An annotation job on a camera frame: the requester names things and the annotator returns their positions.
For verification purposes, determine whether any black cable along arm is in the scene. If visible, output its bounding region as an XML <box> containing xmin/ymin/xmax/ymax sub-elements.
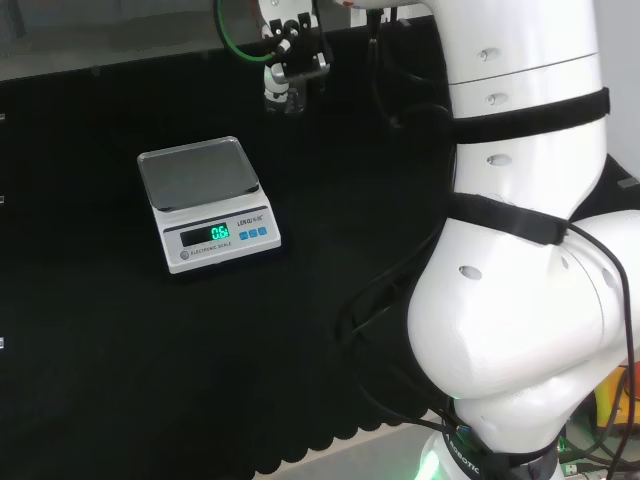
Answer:
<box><xmin>567</xmin><ymin>222</ymin><xmax>640</xmax><ymax>480</ymax></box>

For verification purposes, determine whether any white electronic balance steel pan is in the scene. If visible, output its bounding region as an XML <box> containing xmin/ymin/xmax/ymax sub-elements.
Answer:
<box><xmin>136</xmin><ymin>135</ymin><xmax>283</xmax><ymax>276</ymax></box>

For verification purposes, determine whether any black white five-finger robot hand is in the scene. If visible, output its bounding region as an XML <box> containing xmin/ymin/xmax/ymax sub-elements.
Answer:
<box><xmin>262</xmin><ymin>62</ymin><xmax>309</xmax><ymax>117</ymax></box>

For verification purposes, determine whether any black cable bundle loop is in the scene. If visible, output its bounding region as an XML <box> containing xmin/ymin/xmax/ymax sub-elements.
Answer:
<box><xmin>334</xmin><ymin>224</ymin><xmax>454</xmax><ymax>434</ymax></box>

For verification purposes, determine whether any black bench cloth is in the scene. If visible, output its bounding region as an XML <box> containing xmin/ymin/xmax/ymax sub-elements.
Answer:
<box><xmin>0</xmin><ymin>14</ymin><xmax>640</xmax><ymax>480</ymax></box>

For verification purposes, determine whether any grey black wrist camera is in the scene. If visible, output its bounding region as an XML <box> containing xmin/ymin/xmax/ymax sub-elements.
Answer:
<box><xmin>268</xmin><ymin>13</ymin><xmax>334</xmax><ymax>84</ymax></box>

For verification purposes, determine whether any green cable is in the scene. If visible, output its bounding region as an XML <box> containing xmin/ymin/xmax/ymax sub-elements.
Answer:
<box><xmin>213</xmin><ymin>0</ymin><xmax>281</xmax><ymax>65</ymax></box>

